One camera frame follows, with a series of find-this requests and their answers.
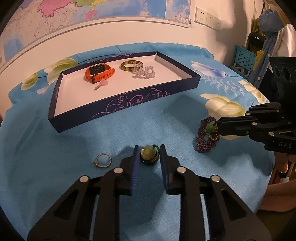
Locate colourful wall map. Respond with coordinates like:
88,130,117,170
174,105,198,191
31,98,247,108
1,1,191,64

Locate pink flower hair clip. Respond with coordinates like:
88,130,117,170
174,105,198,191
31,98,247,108
94,80,108,90

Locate blue floral bedsheet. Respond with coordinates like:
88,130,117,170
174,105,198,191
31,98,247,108
1,43,274,238

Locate clear crystal bead bracelet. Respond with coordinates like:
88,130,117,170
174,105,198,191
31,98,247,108
131,64,156,80

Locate white wall socket panel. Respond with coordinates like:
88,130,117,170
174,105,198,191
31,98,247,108
194,8,222,31

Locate purple bead necklace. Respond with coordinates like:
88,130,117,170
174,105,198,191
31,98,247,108
195,116,221,153

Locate blue plastic basket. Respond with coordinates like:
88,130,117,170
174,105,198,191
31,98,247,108
231,45,256,78

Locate hanging blue clothes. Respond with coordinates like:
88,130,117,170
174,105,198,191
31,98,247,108
248,9,295,88

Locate orange smart watch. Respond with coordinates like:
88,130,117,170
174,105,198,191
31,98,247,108
85,63,115,84

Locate silver ring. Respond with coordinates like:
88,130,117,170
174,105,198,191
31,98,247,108
93,153,112,168

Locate gold bangle bracelet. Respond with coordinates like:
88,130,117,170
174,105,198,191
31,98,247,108
120,60,144,72

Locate green bead pendant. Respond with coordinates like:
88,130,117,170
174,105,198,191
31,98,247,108
140,145,159,166

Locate dark blue box tray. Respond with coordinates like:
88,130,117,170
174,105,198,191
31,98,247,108
48,52,201,133

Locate person right hand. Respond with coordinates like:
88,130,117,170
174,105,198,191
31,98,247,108
261,152,296,212

